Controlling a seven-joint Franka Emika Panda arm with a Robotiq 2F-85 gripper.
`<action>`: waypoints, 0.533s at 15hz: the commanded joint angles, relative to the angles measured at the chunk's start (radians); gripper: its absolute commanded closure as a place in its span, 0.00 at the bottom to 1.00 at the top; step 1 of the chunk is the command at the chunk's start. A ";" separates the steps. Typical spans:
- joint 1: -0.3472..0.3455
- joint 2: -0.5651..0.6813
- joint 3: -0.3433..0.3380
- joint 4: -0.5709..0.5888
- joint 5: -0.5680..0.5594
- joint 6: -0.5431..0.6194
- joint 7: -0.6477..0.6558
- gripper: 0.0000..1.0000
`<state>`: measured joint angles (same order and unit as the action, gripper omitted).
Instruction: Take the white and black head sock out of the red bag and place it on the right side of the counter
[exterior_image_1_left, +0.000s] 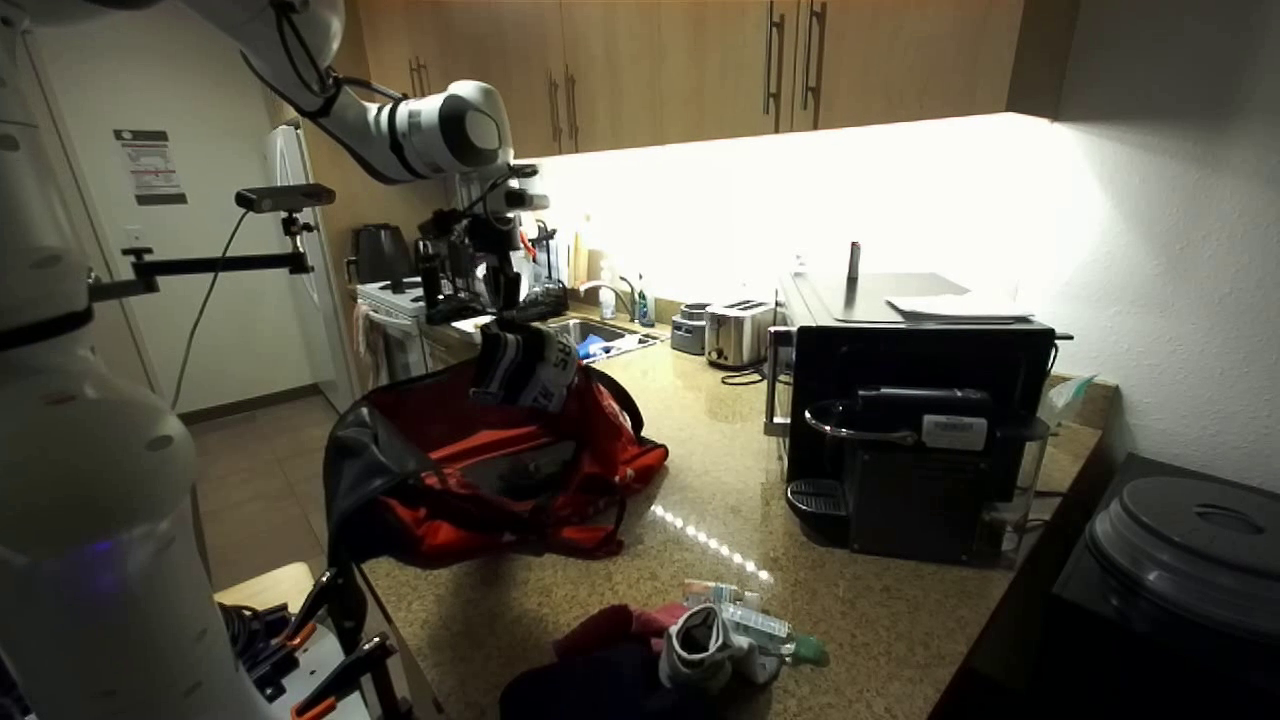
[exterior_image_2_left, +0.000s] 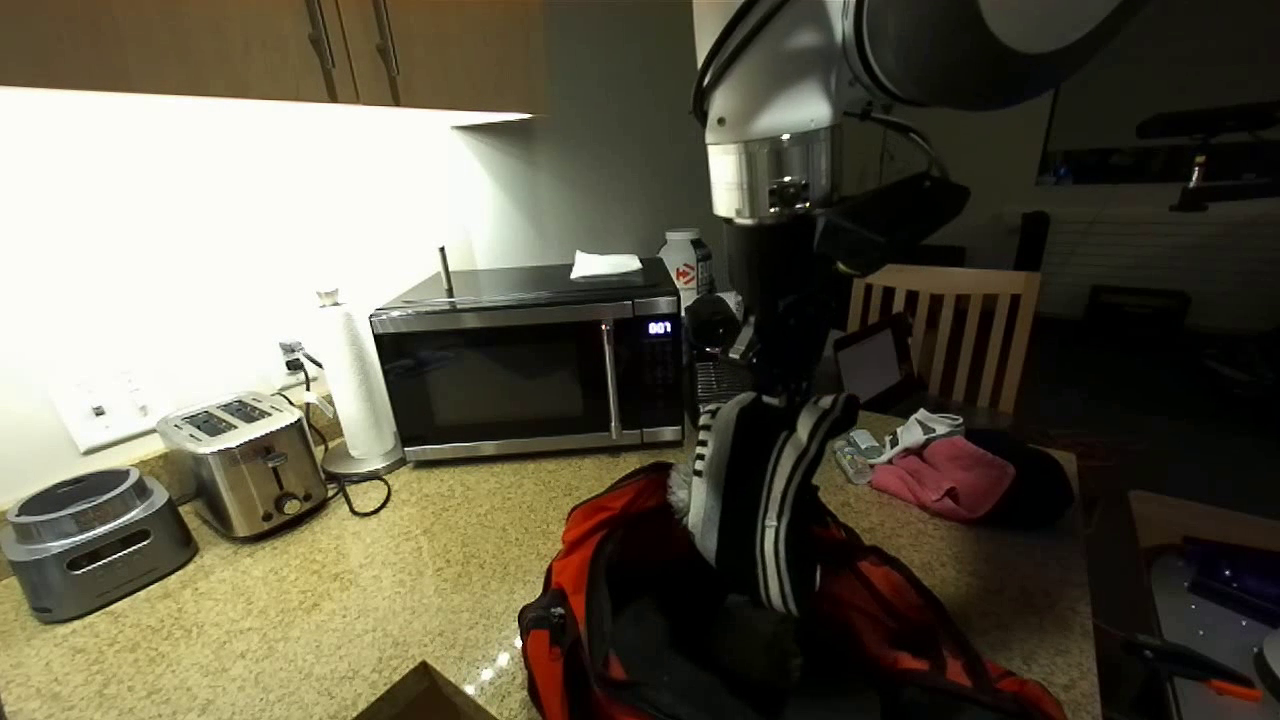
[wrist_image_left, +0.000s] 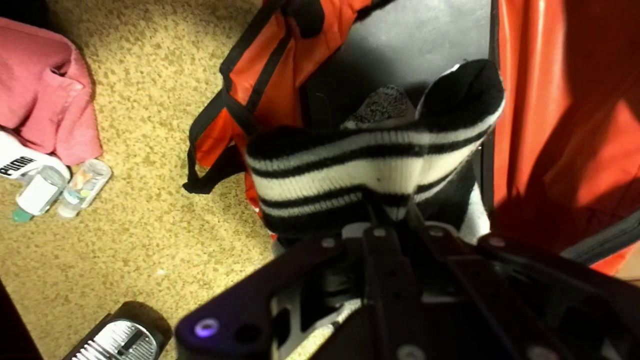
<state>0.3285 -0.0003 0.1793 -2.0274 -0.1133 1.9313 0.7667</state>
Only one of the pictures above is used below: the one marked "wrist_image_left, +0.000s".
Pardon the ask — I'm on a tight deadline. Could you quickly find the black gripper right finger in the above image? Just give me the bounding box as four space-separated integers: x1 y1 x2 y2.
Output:
398 218 640 360

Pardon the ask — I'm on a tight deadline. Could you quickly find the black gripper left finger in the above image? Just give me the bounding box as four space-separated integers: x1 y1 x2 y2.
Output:
174 222 402 360

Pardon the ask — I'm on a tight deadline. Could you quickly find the white black striped head sock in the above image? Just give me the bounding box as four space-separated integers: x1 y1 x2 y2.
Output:
243 57 508 245

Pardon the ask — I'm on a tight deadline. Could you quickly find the red black bag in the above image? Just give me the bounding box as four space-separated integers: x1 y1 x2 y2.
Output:
183 0 640 278

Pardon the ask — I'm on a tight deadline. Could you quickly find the small clear bottle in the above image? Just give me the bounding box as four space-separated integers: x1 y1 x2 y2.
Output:
56 158 115 220

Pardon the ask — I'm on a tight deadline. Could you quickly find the small bottle with white label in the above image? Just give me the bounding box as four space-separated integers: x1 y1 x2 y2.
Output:
8 163 69 226

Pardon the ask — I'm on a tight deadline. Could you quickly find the pink cloth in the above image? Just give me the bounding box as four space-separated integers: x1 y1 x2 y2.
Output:
0 15 105 167

